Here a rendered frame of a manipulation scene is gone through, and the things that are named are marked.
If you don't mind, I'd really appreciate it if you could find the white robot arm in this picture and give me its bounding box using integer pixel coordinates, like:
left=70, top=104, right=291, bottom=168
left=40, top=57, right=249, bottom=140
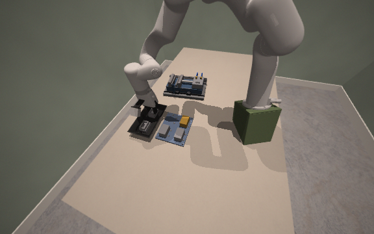
left=124, top=0, right=305, bottom=110

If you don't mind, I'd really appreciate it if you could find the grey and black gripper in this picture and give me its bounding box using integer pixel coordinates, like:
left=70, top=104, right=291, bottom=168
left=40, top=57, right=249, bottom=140
left=135, top=90, right=160, bottom=114

